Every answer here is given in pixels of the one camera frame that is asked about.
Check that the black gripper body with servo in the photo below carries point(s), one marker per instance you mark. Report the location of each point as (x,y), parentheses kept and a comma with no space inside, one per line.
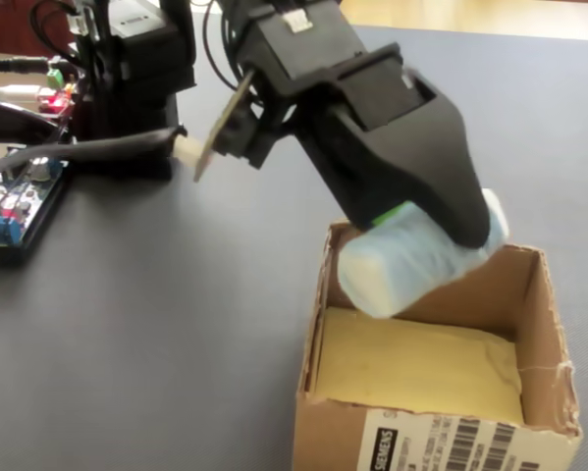
(303,49)

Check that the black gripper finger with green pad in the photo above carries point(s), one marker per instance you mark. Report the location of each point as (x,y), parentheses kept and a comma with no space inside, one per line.
(342,162)

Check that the large black gripper finger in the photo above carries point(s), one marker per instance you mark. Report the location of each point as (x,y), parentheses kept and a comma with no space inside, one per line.
(436,147)

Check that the white foam block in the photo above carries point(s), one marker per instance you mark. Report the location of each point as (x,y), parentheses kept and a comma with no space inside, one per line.
(401,265)

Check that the brown cardboard box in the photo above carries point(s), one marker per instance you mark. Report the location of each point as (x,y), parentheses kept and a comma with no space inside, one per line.
(333,432)

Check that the yellow foam pad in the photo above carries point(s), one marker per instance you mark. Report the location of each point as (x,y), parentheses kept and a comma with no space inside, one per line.
(411,363)

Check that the small board with red LED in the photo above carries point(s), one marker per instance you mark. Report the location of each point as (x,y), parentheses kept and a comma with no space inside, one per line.
(53,100)

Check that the red-brown wooden cabinet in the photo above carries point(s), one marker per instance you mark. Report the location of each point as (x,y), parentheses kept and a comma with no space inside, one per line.
(4,24)

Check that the controller board in black tray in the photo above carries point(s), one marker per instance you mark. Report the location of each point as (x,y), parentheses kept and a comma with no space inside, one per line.
(9,211)

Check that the camera circuit board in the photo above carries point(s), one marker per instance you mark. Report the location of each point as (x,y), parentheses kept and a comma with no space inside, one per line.
(215,137)

